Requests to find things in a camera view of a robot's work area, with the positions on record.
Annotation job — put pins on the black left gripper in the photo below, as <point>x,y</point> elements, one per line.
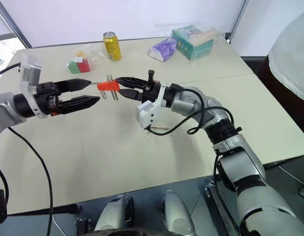
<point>45,96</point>

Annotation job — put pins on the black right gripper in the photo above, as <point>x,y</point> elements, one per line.
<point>151,89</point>

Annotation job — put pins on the silver hex key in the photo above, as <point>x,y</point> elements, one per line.
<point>104,94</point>
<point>116,95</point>
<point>94,83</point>
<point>113,95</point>

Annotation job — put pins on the red hex key holder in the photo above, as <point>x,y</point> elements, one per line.
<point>108,86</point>

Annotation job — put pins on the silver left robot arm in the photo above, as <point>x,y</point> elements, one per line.
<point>4,108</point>

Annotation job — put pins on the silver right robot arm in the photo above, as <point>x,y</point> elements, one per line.
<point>240,152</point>

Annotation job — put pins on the silver hex key in holder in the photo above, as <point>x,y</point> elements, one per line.
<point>113,95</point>
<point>104,94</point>
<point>116,95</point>

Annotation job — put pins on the brass coloured hex key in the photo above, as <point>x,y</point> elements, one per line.
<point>161,128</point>

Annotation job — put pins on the coloured puzzle cube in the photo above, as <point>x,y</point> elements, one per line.
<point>78,65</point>

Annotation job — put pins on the clear plastic bag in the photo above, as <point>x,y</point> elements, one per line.
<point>94,52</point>

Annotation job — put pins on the yellow drink can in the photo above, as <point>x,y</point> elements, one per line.
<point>113,46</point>

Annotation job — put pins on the purple tissue pack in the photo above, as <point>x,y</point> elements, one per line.
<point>164,50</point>

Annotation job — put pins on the green tissue box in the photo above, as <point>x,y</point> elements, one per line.
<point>191,44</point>

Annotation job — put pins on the person in white shirt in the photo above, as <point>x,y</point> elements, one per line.
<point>289,61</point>

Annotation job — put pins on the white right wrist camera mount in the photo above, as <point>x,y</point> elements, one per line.
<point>149,114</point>

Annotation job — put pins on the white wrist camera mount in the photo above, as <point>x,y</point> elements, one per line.
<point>149,114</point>
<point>29,73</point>

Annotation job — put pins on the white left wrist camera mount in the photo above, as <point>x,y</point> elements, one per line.
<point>29,73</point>

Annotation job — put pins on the grey metal frame post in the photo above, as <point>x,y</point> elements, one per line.
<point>237,19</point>
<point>11,22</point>

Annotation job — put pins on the metal bracket beside robot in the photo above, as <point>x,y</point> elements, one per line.
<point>220,209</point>

